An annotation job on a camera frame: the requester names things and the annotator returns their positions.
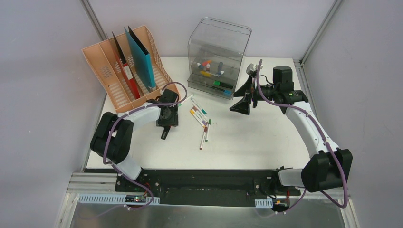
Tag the red orange small bottle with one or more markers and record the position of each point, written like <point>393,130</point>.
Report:
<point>206,62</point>

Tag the white marker yellow caps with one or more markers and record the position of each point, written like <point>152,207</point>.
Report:
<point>199,120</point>

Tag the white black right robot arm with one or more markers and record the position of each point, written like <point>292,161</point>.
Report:
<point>329,166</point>

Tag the white marker purple cap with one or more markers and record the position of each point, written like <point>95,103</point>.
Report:
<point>200,115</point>

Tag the white marker green caps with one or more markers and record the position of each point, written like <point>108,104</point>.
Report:
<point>186,99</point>

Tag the peach plastic file organizer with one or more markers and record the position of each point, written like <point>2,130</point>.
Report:
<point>112,63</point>

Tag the smoked clear drawer box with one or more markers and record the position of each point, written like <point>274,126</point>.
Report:
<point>219,41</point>

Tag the black highlighter green cap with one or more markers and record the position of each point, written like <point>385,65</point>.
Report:
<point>222,86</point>

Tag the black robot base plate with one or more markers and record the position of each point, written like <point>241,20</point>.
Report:
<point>227,188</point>

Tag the dark blue small bottle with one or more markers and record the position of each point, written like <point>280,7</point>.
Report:
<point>219,68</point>

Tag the black highlighter orange cap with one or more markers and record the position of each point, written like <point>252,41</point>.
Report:
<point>165,132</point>

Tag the red folder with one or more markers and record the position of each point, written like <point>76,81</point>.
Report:
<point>126,70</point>

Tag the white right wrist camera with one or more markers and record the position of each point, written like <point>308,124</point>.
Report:
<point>251,69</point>

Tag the black highlighter blue cap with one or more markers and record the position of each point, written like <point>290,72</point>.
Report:
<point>223,91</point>

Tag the aluminium frame rail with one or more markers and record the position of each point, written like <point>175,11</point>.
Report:
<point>100,188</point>

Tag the teal folder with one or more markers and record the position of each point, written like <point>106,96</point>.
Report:
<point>142,60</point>

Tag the white marker green cap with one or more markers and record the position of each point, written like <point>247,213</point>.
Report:
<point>208,130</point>

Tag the white marker brown cap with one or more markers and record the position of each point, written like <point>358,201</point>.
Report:
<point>203,137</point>

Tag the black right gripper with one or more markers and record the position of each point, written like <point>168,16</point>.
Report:
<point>243,107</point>

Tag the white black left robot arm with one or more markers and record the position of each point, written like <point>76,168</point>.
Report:
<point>113,135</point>

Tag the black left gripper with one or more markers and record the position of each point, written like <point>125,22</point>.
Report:
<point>167,123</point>

